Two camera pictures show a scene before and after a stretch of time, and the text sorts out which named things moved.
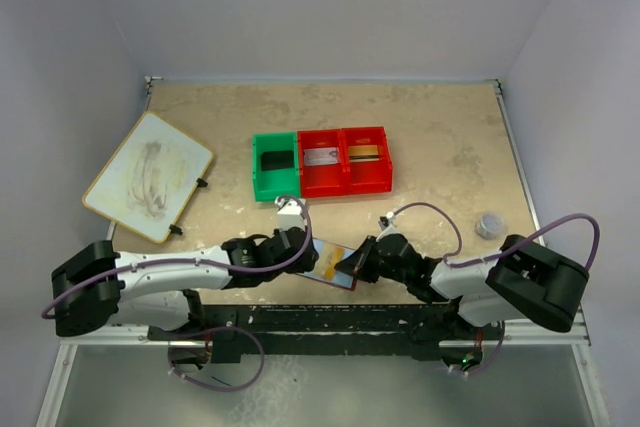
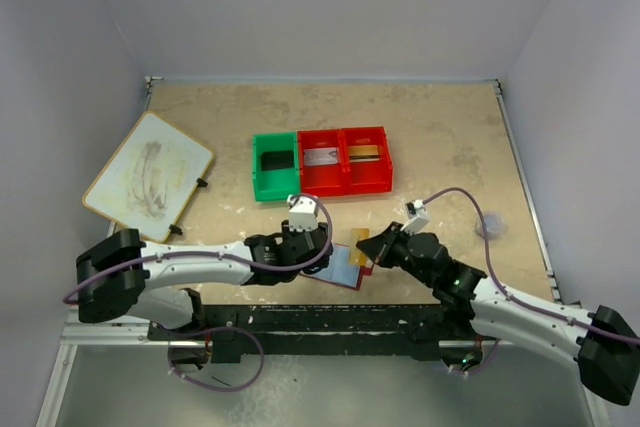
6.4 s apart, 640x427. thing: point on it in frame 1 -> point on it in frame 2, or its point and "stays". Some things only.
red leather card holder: x=329 y=255 stays
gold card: x=336 y=255 -> x=356 y=256
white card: x=317 y=156 stays
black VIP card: x=270 y=160 stays
